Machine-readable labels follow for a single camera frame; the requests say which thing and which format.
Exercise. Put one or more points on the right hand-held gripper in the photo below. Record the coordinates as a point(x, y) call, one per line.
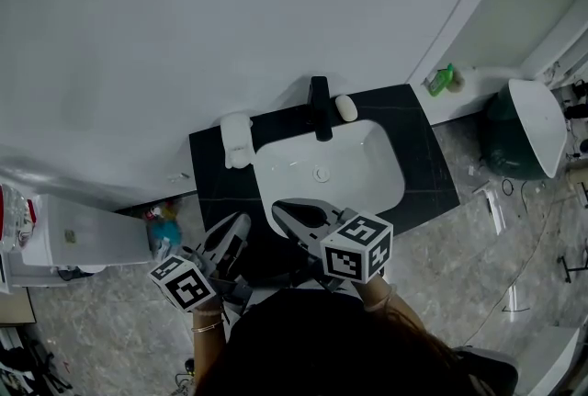
point(356, 247)

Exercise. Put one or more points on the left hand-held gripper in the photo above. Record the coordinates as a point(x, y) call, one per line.
point(184, 286)

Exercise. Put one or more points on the white sink basin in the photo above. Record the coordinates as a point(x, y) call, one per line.
point(367, 164)

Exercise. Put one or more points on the white soap dish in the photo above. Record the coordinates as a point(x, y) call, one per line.
point(236, 138)

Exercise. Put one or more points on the person's right forearm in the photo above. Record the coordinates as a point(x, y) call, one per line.
point(390, 307)

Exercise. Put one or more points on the person's left forearm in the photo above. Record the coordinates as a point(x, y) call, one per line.
point(206, 343)

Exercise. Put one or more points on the round sink drain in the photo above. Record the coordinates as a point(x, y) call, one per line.
point(321, 173)

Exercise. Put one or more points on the white oval soap bar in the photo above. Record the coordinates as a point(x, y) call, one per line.
point(346, 108)

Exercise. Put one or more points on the blue cleaning item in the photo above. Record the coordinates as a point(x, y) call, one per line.
point(164, 229)

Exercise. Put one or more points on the red yellow cleaning bottle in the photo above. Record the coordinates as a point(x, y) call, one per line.
point(161, 211)

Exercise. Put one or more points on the thin gold bangle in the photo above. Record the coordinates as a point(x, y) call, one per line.
point(204, 329)

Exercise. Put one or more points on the black faucet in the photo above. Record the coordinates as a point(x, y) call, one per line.
point(321, 109)

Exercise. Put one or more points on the person's black clothing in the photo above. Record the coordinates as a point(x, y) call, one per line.
point(312, 339)

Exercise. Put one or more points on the black vanity top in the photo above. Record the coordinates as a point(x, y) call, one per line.
point(427, 164)

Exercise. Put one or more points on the white toilet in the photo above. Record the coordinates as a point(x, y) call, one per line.
point(82, 238)

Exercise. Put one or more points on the green plastic bottle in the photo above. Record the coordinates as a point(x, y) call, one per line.
point(440, 81)

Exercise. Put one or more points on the clear plastic water bottle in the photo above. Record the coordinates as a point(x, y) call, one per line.
point(14, 215)

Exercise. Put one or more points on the dark green white basin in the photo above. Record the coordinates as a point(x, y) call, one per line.
point(528, 132)

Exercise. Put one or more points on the black metal stand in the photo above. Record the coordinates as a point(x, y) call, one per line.
point(572, 263)

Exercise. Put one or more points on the white metal bracket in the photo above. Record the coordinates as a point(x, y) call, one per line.
point(494, 206)

